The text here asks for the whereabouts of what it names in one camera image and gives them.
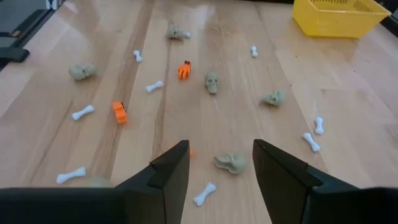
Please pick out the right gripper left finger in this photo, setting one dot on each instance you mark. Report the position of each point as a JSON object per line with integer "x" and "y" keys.
{"x": 140, "y": 205}

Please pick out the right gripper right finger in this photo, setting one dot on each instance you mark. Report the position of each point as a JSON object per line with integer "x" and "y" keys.
{"x": 311, "y": 205}

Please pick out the beige plastic skull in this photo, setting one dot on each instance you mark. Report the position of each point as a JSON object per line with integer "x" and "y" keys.
{"x": 273, "y": 98}
{"x": 212, "y": 83}
{"x": 81, "y": 72}
{"x": 231, "y": 162}
{"x": 174, "y": 32}

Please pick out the white plastic bone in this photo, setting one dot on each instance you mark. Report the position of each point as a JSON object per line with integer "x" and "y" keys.
{"x": 204, "y": 193}
{"x": 311, "y": 142}
{"x": 137, "y": 56}
{"x": 319, "y": 125}
{"x": 71, "y": 175}
{"x": 254, "y": 51}
{"x": 154, "y": 86}
{"x": 83, "y": 112}

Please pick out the yellow plastic basket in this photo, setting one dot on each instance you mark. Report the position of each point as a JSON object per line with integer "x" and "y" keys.
{"x": 335, "y": 21}

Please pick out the black camera mount foot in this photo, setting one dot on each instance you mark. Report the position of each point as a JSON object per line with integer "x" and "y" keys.
{"x": 14, "y": 54}

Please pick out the silver aluminium extrusion post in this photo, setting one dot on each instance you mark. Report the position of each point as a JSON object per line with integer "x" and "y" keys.
{"x": 53, "y": 3}

